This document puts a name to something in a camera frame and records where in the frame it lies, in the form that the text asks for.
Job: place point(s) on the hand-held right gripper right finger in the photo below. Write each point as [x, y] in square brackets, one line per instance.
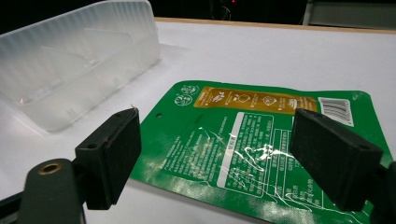
[333, 155]

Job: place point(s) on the translucent plastic storage box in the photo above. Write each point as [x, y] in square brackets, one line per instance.
[71, 62]

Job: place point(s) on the green snack packet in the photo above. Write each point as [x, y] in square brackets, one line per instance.
[218, 146]

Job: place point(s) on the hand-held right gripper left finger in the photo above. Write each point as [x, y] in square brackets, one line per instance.
[109, 158]

